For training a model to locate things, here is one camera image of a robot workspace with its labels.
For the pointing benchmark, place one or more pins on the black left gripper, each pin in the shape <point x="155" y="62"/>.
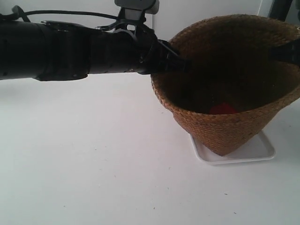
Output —
<point x="142" y="52"/>

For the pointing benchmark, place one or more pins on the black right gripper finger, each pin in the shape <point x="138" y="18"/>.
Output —
<point x="288" y="53"/>

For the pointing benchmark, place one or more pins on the brown woven basket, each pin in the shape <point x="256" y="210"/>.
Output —
<point x="230" y="64"/>

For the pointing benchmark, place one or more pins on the dark red object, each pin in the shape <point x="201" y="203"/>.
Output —
<point x="223" y="108"/>

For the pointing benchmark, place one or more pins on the white plastic tray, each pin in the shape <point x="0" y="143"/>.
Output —
<point x="258" y="148"/>

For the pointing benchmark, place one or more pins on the dark vertical post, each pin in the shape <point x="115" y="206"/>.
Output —
<point x="279" y="9"/>

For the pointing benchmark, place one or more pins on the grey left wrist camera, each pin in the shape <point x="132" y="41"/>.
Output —
<point x="136" y="9"/>

